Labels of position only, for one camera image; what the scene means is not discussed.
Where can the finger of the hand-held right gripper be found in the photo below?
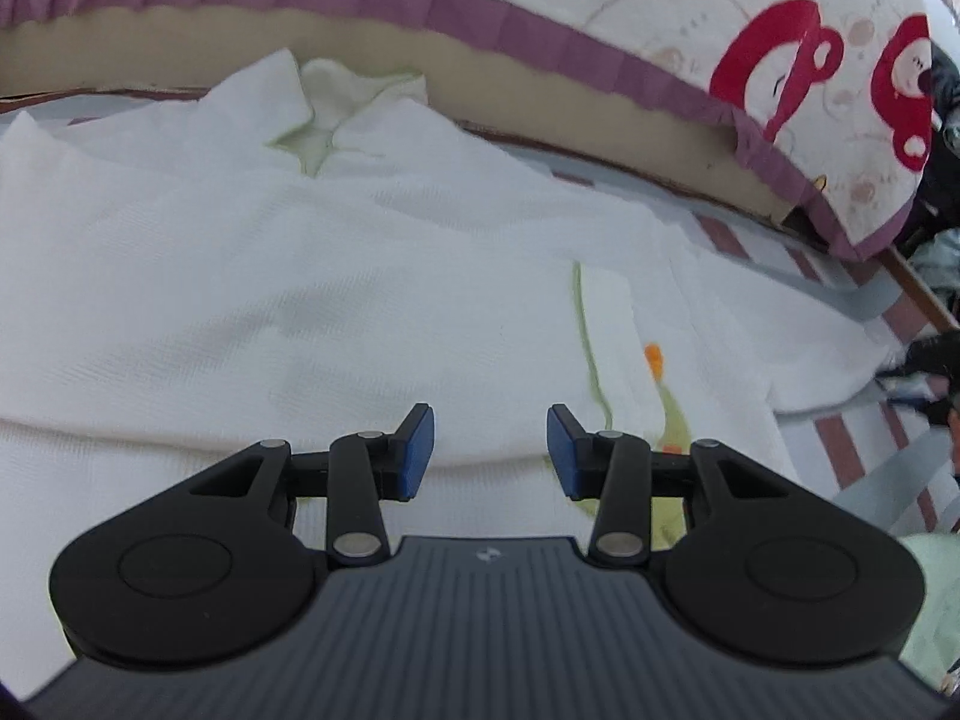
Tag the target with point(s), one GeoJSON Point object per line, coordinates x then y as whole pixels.
{"type": "Point", "coordinates": [930, 351]}

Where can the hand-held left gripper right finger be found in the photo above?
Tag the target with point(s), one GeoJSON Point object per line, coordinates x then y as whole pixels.
{"type": "Point", "coordinates": [561, 451]}

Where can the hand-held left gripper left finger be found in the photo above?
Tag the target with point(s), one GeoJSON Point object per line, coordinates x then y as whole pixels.
{"type": "Point", "coordinates": [416, 451]}

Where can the white waffle garment green trim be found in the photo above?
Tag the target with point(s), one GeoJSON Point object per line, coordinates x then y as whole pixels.
{"type": "Point", "coordinates": [300, 277]}

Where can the dark cloth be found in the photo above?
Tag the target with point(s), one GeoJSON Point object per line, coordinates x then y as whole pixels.
{"type": "Point", "coordinates": [941, 127]}

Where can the light green blanket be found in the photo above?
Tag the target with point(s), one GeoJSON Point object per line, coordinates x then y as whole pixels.
{"type": "Point", "coordinates": [934, 600]}

